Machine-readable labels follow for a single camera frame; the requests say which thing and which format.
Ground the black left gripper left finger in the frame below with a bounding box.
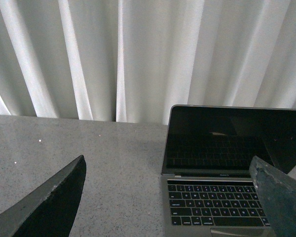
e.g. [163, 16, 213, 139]
[0, 156, 86, 237]

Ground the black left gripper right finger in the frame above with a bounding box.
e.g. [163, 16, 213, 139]
[249, 156, 296, 237]

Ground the grey laptop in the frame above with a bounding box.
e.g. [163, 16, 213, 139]
[161, 105, 296, 237]

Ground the white curtain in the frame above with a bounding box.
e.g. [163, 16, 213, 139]
[0, 0, 296, 124]

